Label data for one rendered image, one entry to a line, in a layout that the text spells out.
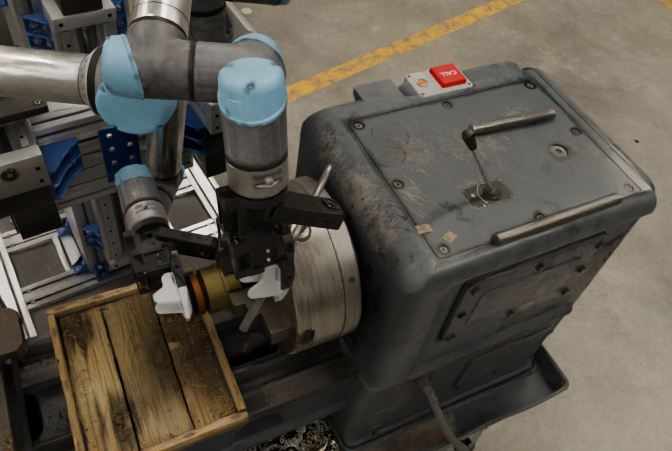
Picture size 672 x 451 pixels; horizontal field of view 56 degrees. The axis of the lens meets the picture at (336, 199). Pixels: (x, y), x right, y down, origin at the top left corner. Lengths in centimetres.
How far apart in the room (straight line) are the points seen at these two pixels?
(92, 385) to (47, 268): 106
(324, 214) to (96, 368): 67
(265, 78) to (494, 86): 81
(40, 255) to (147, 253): 122
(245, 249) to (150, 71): 24
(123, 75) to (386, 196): 52
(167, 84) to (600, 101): 322
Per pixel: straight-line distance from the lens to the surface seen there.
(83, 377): 135
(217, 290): 114
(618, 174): 135
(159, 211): 126
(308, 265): 106
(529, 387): 185
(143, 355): 135
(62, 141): 154
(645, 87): 409
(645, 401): 268
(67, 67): 113
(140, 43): 81
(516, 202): 119
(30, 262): 238
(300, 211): 81
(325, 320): 111
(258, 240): 80
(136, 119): 108
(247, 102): 69
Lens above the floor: 207
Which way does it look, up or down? 48 degrees down
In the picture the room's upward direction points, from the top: 11 degrees clockwise
